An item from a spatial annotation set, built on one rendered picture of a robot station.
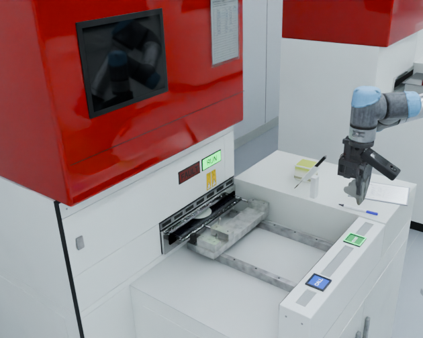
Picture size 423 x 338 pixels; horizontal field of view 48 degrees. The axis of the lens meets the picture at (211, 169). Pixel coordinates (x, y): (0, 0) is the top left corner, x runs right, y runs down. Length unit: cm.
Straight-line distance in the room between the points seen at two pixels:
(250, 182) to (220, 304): 58
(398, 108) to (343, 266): 48
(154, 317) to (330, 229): 70
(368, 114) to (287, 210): 63
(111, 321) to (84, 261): 28
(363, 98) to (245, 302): 71
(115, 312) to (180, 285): 23
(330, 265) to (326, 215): 35
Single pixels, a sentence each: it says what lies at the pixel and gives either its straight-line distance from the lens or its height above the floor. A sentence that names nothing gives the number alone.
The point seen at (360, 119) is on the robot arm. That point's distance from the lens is 141.
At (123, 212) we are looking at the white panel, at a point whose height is 109.
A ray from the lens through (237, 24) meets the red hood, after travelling 172.
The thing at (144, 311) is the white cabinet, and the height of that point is 74.
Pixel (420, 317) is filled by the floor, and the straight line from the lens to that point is 290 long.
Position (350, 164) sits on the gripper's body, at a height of 124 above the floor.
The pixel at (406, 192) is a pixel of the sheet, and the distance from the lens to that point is 195.
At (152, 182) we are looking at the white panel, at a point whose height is 114.
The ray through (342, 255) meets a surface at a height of 96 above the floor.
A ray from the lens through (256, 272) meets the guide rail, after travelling 164.
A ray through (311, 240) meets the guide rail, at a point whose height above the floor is 85.
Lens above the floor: 184
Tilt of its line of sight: 25 degrees down
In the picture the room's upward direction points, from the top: 2 degrees counter-clockwise
